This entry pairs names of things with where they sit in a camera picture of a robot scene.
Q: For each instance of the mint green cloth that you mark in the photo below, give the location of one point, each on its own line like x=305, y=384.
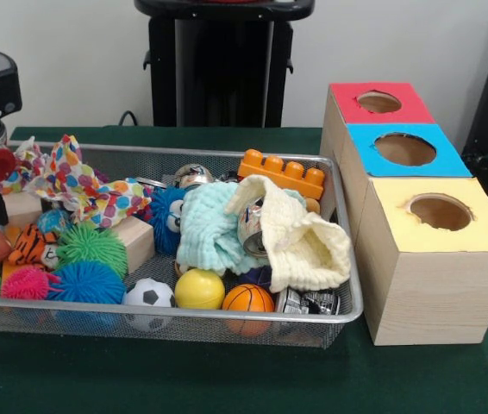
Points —
x=214, y=228

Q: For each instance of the orange rubber toy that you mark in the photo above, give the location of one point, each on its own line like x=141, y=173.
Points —
x=287, y=175

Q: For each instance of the cream yellow cloth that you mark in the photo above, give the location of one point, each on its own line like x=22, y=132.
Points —
x=309, y=250

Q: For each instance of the clear mesh bin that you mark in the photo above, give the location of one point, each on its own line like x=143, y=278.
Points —
x=296, y=332

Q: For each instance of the wooden box with three holes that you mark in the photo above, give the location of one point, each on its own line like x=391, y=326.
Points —
x=434, y=276

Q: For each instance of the polka dot cloth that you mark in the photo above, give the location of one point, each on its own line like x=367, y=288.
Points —
x=76, y=185

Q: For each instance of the pink spiky ball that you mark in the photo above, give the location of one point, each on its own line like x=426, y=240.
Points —
x=27, y=282

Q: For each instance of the green spiky ball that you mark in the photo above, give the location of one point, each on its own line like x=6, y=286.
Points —
x=93, y=247

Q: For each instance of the blue spiky ball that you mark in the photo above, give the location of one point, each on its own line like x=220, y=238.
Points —
x=87, y=282

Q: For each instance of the small soccer ball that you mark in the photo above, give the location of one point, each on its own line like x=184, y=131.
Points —
x=149, y=296

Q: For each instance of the yellow ball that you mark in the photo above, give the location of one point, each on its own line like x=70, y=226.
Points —
x=199, y=289

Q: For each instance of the silver can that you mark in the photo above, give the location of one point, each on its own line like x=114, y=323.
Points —
x=251, y=228

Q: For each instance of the small orange basketball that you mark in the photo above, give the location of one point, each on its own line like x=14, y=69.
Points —
x=247, y=299

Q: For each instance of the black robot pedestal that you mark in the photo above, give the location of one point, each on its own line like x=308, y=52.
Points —
x=218, y=69

